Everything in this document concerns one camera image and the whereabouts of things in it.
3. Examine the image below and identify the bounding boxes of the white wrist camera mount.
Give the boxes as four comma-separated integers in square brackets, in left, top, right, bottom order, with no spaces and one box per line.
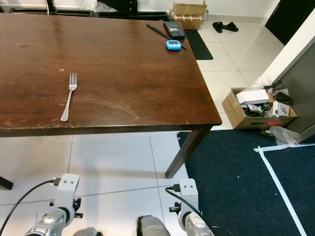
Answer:
[177,178,199,213]
[55,173,81,212]

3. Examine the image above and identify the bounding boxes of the dark blue carpet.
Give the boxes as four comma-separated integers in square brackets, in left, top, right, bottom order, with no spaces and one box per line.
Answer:
[177,129,315,236]

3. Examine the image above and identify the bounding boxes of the white floor tape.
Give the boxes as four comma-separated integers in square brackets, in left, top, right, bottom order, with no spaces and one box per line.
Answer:
[254,143,315,236]

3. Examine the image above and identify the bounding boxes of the crumpled white plastic bag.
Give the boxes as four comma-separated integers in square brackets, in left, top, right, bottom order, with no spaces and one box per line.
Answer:
[251,74,279,91]

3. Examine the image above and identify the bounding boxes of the silver metal fork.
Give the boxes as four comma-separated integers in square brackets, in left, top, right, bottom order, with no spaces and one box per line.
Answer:
[61,73,78,122]

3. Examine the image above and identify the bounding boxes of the crumpled clear plastic bag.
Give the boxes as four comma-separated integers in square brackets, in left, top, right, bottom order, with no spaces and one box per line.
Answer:
[266,125,300,146]

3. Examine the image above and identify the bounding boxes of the cardboard box of clutter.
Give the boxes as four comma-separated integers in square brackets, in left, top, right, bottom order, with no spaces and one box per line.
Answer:
[221,87,298,130]

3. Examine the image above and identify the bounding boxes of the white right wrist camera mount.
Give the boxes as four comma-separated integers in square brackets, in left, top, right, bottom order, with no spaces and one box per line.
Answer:
[177,178,199,213]

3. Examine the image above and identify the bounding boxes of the small white carton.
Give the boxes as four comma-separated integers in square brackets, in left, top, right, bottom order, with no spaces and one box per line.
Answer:
[236,89,270,105]

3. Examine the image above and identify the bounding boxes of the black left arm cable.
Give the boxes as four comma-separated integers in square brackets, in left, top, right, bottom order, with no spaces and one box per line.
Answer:
[0,178,62,234]

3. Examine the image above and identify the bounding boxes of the dark brown wooden table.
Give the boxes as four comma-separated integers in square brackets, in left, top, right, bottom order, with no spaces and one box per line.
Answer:
[0,13,222,190]

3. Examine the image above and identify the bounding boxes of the white green small package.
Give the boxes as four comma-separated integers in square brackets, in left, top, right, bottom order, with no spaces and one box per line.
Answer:
[273,101,292,118]

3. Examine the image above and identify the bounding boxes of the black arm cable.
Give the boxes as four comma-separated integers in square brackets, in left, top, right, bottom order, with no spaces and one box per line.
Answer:
[165,184,234,236]
[0,178,62,234]

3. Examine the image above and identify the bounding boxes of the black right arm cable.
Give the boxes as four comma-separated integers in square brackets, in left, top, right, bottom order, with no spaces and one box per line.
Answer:
[165,184,234,236]

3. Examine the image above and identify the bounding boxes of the black handheld meter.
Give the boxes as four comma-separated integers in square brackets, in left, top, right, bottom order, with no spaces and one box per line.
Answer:
[163,21,187,39]

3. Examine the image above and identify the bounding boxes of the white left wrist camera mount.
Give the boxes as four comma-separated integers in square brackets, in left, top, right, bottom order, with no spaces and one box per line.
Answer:
[55,173,81,212]

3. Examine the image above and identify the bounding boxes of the blue digital timer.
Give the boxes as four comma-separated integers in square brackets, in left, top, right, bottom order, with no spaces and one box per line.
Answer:
[166,40,181,51]

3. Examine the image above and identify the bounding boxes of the black door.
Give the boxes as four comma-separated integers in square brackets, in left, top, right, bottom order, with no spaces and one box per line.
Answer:
[265,0,315,46]

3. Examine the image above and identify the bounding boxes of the thin black stick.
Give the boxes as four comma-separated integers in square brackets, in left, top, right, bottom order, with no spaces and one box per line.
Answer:
[147,24,187,50]

